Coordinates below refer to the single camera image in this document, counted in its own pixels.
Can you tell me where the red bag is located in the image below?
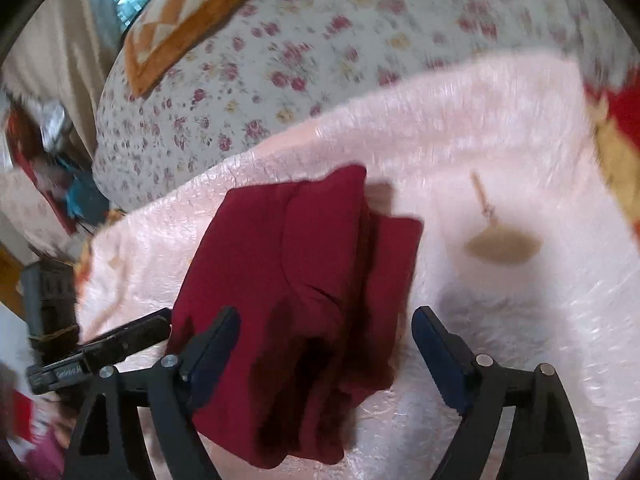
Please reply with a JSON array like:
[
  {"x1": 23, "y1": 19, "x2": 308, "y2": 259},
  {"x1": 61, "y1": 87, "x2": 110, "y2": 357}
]
[{"x1": 5, "y1": 102, "x2": 77, "y2": 235}]

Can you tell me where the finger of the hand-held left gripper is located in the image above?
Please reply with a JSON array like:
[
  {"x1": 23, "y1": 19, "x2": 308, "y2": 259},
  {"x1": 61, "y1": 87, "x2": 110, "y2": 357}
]
[{"x1": 26, "y1": 308, "x2": 172, "y2": 395}]

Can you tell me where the floral bedspread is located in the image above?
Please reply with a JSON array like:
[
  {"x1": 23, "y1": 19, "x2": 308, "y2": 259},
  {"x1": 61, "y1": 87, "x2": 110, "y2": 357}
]
[{"x1": 92, "y1": 0, "x2": 626, "y2": 211}]

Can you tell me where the red yellow printed blanket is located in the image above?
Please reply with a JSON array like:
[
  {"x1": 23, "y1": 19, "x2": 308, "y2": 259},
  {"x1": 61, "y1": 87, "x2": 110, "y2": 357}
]
[{"x1": 582, "y1": 80, "x2": 640, "y2": 222}]

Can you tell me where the beige curtain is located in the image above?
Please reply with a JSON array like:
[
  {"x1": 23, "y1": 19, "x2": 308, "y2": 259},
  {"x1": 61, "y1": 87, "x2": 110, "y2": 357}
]
[{"x1": 0, "y1": 0, "x2": 121, "y2": 153}]

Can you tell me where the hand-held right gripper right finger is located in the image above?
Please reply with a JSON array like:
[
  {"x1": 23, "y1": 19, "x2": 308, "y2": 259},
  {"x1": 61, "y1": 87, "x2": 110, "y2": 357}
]
[{"x1": 411, "y1": 305, "x2": 591, "y2": 480}]

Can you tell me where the pink quilted blanket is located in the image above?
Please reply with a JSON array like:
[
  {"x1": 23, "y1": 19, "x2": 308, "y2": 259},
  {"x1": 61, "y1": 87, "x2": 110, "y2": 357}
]
[{"x1": 75, "y1": 49, "x2": 640, "y2": 480}]

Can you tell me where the maroon knit sweater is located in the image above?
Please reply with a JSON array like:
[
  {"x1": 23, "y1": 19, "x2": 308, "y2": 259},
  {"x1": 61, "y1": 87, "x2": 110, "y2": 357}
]
[{"x1": 166, "y1": 164, "x2": 425, "y2": 467}]

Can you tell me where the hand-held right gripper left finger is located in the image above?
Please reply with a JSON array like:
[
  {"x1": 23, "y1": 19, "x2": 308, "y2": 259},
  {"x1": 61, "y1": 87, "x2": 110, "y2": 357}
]
[{"x1": 65, "y1": 306, "x2": 240, "y2": 480}]

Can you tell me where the orange checked cushion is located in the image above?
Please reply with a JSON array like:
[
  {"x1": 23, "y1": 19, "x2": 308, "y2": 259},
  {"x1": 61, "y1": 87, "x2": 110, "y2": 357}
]
[{"x1": 124, "y1": 0, "x2": 276, "y2": 98}]

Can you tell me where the blue plastic bag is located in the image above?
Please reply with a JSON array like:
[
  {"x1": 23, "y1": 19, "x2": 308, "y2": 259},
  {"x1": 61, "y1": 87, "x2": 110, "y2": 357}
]
[{"x1": 65, "y1": 157, "x2": 112, "y2": 222}]

